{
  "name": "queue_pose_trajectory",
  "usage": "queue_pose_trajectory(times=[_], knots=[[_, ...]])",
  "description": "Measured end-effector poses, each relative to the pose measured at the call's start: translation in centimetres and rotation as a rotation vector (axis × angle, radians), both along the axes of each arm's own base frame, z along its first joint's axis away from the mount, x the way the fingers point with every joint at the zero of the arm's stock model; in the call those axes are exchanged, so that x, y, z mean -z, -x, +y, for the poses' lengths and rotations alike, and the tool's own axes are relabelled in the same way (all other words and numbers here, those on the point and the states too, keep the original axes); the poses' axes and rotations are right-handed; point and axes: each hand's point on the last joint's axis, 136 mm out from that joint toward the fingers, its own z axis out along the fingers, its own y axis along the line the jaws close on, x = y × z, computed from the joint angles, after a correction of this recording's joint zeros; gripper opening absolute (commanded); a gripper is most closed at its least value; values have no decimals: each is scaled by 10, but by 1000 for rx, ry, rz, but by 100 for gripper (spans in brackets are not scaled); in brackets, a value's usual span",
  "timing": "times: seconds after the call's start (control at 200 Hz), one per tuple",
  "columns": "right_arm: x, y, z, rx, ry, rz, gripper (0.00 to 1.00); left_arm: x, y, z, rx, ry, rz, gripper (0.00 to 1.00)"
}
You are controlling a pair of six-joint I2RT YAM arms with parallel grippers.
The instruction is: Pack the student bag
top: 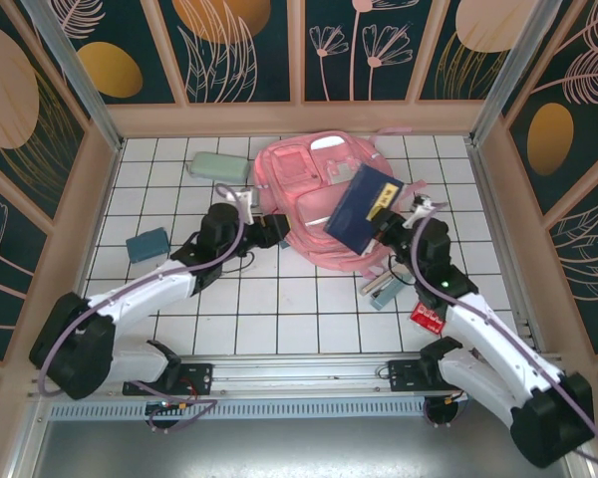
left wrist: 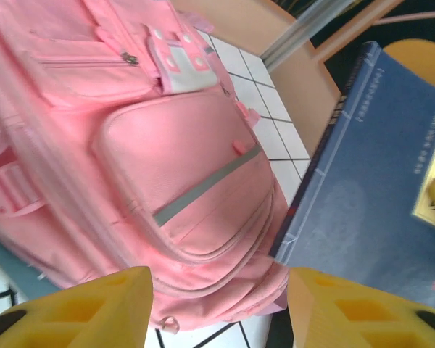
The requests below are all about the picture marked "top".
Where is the pink student backpack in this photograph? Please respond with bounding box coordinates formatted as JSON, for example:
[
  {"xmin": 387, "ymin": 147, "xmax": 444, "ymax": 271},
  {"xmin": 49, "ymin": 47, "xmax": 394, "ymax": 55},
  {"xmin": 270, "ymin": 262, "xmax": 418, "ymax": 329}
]
[{"xmin": 251, "ymin": 126, "xmax": 429, "ymax": 281}]

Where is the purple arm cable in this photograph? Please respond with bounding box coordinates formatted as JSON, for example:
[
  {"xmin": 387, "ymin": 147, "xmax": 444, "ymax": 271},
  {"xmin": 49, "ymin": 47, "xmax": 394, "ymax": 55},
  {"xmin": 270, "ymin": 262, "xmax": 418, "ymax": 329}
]
[
  {"xmin": 410, "ymin": 203, "xmax": 598, "ymax": 465},
  {"xmin": 38, "ymin": 182, "xmax": 253, "ymax": 399}
]

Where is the navy book with yellow label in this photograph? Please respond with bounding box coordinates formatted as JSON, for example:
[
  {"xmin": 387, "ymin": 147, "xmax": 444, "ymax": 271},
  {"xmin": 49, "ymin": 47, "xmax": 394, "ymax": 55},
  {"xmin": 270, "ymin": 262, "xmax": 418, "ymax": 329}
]
[{"xmin": 322, "ymin": 164, "xmax": 406, "ymax": 256}]

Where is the mint green pencil case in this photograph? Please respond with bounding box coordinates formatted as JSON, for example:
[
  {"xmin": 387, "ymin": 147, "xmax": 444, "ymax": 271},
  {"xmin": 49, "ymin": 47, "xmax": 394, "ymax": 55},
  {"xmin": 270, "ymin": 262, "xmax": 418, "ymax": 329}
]
[{"xmin": 187, "ymin": 150, "xmax": 248, "ymax": 182}]

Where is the teal wallet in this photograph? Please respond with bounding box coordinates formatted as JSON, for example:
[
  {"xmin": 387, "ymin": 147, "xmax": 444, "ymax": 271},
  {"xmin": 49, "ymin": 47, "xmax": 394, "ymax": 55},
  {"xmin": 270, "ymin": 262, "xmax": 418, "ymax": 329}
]
[{"xmin": 125, "ymin": 227, "xmax": 171, "ymax": 264}]

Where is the red card pack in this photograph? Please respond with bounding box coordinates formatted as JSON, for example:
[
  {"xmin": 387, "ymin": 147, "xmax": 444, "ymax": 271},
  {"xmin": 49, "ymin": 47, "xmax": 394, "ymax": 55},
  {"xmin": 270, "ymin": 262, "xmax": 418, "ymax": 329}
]
[{"xmin": 410, "ymin": 300, "xmax": 448, "ymax": 334}]

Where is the aluminium corner post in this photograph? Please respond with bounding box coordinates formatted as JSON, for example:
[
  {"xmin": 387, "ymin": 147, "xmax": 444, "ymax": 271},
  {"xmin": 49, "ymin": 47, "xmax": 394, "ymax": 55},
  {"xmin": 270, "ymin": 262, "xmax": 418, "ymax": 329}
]
[
  {"xmin": 469, "ymin": 0, "xmax": 579, "ymax": 146},
  {"xmin": 19, "ymin": 0, "xmax": 126, "ymax": 153}
]

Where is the aluminium side rail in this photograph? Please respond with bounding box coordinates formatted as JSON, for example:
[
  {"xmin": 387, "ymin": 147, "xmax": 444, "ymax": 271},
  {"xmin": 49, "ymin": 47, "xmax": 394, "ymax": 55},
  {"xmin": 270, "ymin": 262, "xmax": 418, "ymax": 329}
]
[{"xmin": 465, "ymin": 138, "xmax": 547, "ymax": 353}]

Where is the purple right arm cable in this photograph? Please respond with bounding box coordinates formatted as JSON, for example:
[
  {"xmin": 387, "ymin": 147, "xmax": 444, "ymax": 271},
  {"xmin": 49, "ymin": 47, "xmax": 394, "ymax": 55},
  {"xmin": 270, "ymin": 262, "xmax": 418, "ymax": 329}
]
[{"xmin": 410, "ymin": 203, "xmax": 598, "ymax": 465}]

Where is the dark book with cream pages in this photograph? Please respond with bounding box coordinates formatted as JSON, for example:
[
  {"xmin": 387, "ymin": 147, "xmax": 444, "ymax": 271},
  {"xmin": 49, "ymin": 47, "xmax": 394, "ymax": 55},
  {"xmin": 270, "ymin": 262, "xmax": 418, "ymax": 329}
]
[{"xmin": 357, "ymin": 268, "xmax": 405, "ymax": 297}]

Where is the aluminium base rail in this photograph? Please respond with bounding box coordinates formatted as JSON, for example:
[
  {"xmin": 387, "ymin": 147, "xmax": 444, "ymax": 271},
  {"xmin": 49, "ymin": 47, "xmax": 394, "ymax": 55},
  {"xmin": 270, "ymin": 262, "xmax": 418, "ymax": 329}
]
[{"xmin": 27, "ymin": 351, "xmax": 564, "ymax": 399}]

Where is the blue-grey notebook with barcode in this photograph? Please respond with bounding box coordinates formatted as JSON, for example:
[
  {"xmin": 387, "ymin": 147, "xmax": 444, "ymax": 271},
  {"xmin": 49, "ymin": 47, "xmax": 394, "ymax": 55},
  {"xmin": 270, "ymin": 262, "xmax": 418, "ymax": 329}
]
[{"xmin": 370, "ymin": 281, "xmax": 402, "ymax": 311}]

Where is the perforated metal cable tray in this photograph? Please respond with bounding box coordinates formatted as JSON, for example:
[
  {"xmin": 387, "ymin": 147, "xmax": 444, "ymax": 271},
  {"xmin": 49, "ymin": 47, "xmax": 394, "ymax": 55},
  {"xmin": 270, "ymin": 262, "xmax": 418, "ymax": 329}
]
[{"xmin": 44, "ymin": 397, "xmax": 430, "ymax": 423}]

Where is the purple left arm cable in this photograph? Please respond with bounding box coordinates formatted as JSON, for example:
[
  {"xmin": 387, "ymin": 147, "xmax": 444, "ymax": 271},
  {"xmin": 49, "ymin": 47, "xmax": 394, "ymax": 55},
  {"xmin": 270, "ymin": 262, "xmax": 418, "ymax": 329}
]
[{"xmin": 38, "ymin": 182, "xmax": 253, "ymax": 399}]

